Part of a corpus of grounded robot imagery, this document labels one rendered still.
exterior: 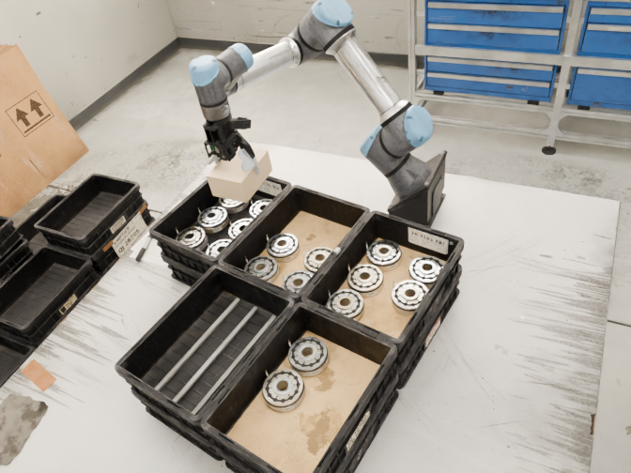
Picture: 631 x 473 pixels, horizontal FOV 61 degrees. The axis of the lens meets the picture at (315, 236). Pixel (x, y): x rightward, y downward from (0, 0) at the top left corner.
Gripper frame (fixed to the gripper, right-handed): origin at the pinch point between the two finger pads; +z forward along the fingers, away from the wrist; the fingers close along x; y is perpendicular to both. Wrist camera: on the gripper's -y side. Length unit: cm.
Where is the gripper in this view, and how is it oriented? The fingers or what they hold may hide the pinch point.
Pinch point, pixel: (238, 169)
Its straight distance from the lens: 161.7
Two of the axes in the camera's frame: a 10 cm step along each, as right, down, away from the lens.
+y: -4.2, 6.8, -6.1
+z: 1.4, 7.1, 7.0
